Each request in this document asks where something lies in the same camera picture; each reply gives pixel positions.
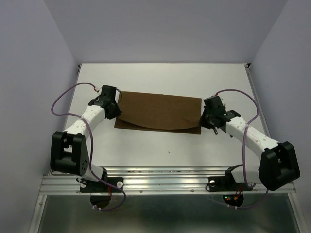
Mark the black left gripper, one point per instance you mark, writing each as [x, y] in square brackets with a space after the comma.
[116, 113]

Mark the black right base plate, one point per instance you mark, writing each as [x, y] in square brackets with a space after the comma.
[224, 184]

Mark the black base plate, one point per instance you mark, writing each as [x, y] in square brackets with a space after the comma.
[224, 184]
[98, 187]

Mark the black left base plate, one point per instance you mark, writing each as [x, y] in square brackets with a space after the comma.
[98, 187]

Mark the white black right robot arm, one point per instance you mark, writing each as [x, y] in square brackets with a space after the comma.
[278, 163]

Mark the aluminium rail frame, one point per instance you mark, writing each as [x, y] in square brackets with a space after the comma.
[165, 174]

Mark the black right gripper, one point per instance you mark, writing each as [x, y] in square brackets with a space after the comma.
[202, 121]

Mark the brown cloth napkin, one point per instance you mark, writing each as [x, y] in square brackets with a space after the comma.
[158, 112]

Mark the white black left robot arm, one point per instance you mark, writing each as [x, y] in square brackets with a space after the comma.
[72, 149]

